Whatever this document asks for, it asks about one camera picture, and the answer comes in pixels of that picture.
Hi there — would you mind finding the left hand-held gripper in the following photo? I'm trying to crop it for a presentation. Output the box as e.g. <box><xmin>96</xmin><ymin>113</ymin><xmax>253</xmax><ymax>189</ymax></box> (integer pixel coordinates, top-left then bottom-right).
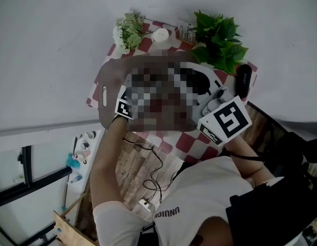
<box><xmin>114</xmin><ymin>85</ymin><xmax>135</xmax><ymax>120</ymax></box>

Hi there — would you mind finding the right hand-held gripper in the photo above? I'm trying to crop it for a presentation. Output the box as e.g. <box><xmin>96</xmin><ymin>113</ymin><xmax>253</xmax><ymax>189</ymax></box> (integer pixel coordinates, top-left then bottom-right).
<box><xmin>197</xmin><ymin>63</ymin><xmax>253</xmax><ymax>147</ymax></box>

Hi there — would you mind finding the grey plastic tub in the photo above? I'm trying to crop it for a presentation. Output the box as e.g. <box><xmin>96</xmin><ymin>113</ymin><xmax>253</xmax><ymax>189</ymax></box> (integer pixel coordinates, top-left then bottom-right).
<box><xmin>97</xmin><ymin>52</ymin><xmax>201</xmax><ymax>133</ymax></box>

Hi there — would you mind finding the person's left forearm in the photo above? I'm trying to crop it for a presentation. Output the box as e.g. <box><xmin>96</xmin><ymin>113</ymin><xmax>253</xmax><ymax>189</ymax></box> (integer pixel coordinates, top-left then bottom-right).
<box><xmin>90</xmin><ymin>115</ymin><xmax>138</xmax><ymax>211</ymax></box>

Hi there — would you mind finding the person's right forearm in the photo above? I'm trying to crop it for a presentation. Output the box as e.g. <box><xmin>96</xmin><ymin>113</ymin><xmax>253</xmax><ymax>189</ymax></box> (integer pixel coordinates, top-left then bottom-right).
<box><xmin>223</xmin><ymin>134</ymin><xmax>274</xmax><ymax>186</ymax></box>

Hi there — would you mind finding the white round cup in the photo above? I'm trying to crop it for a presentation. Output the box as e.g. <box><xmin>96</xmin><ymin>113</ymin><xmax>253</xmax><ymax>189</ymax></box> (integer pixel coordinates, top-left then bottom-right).
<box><xmin>151</xmin><ymin>28</ymin><xmax>171</xmax><ymax>44</ymax></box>

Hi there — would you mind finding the green potted plant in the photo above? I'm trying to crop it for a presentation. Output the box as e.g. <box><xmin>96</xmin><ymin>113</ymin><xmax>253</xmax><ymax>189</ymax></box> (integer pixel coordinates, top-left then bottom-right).
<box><xmin>190</xmin><ymin>10</ymin><xmax>249</xmax><ymax>74</ymax></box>

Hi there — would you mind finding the white window ledge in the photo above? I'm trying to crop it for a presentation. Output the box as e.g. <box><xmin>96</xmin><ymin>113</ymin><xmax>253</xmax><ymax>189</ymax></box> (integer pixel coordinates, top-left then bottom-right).
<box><xmin>62</xmin><ymin>129</ymin><xmax>105</xmax><ymax>211</ymax></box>

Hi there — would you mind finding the wooden stick holder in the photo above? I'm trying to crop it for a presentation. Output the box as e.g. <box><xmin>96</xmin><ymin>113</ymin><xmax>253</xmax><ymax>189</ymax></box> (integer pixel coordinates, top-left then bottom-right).
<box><xmin>175</xmin><ymin>23</ymin><xmax>198</xmax><ymax>46</ymax></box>

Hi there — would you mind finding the pink mug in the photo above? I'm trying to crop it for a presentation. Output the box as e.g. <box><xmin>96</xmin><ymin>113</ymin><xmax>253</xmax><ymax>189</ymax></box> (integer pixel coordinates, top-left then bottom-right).
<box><xmin>75</xmin><ymin>149</ymin><xmax>92</xmax><ymax>161</ymax></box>

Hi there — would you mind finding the red white checkered tablecloth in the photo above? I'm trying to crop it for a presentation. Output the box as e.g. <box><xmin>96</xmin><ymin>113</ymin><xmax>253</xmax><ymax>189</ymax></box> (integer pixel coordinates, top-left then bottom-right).
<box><xmin>86</xmin><ymin>19</ymin><xmax>258</xmax><ymax>165</ymax></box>

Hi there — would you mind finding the white flower bouquet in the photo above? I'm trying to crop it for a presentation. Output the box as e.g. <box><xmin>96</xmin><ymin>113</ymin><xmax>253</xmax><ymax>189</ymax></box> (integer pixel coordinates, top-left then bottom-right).
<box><xmin>112</xmin><ymin>11</ymin><xmax>146</xmax><ymax>55</ymax></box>

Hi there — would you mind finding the teal cloth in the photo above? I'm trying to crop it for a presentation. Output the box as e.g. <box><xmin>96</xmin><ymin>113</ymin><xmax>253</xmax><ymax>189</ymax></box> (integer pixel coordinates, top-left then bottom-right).
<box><xmin>65</xmin><ymin>152</ymin><xmax>82</xmax><ymax>169</ymax></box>

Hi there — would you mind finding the black office chair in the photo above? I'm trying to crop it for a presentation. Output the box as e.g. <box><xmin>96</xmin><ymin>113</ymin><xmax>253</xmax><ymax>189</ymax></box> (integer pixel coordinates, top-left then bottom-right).
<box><xmin>246</xmin><ymin>101</ymin><xmax>317</xmax><ymax>189</ymax></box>

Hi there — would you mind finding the white power strip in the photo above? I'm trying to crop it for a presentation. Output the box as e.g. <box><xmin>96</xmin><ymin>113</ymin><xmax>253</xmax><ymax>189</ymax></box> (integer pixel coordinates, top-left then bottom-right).
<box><xmin>138</xmin><ymin>198</ymin><xmax>156</xmax><ymax>211</ymax></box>

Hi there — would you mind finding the person's white t-shirt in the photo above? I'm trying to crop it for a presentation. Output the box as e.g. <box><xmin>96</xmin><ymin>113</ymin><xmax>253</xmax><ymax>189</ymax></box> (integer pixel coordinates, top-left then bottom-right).
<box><xmin>93</xmin><ymin>155</ymin><xmax>284</xmax><ymax>246</ymax></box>

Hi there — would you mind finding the wooden chair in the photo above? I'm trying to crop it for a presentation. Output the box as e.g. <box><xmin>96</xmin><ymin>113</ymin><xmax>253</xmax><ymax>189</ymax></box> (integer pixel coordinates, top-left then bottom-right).
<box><xmin>52</xmin><ymin>191</ymin><xmax>100</xmax><ymax>246</ymax></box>

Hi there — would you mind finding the black bag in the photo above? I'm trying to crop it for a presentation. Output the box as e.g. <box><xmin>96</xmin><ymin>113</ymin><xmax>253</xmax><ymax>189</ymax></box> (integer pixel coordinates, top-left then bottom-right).
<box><xmin>225</xmin><ymin>173</ymin><xmax>317</xmax><ymax>246</ymax></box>

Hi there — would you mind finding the thin black cable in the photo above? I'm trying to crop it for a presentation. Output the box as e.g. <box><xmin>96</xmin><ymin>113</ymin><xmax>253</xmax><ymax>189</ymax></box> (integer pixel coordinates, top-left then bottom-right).
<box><xmin>121</xmin><ymin>136</ymin><xmax>180</xmax><ymax>206</ymax></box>

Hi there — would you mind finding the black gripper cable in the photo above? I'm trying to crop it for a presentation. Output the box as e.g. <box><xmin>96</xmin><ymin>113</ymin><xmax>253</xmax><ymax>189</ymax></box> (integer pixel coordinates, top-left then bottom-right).
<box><xmin>221</xmin><ymin>147</ymin><xmax>265</xmax><ymax>162</ymax></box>

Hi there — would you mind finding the black window frame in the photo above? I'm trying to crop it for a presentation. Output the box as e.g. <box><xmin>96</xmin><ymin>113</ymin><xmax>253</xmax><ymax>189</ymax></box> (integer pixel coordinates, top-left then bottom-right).
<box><xmin>0</xmin><ymin>145</ymin><xmax>73</xmax><ymax>210</ymax></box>

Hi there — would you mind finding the black shoulder strap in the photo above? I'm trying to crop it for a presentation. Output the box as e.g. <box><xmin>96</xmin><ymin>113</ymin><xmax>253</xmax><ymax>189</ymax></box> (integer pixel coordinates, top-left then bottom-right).
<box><xmin>140</xmin><ymin>221</ymin><xmax>156</xmax><ymax>233</ymax></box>

